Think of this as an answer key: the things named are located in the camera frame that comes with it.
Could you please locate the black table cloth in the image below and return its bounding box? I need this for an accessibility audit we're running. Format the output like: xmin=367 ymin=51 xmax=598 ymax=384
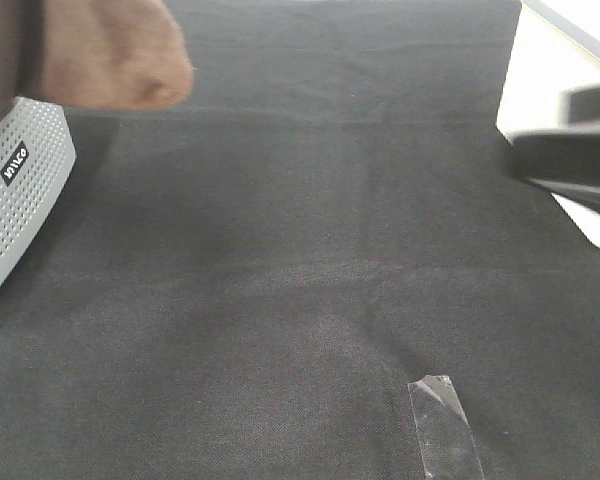
xmin=0 ymin=1 xmax=600 ymax=479

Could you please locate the white woven-pattern storage bin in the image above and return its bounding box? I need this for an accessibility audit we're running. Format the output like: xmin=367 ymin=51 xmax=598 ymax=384
xmin=496 ymin=1 xmax=600 ymax=249

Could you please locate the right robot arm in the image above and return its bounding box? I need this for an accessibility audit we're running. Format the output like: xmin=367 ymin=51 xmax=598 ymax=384
xmin=505 ymin=85 xmax=600 ymax=215

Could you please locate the brown microfiber towel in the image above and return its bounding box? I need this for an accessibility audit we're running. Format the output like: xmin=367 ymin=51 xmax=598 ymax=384
xmin=0 ymin=1 xmax=194 ymax=116

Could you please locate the clear adhesive tape strip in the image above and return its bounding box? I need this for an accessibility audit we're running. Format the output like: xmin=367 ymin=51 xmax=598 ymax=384
xmin=408 ymin=375 xmax=485 ymax=480

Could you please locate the grey perforated laundry basket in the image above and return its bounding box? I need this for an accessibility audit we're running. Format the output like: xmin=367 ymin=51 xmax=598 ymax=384
xmin=0 ymin=98 xmax=76 ymax=287

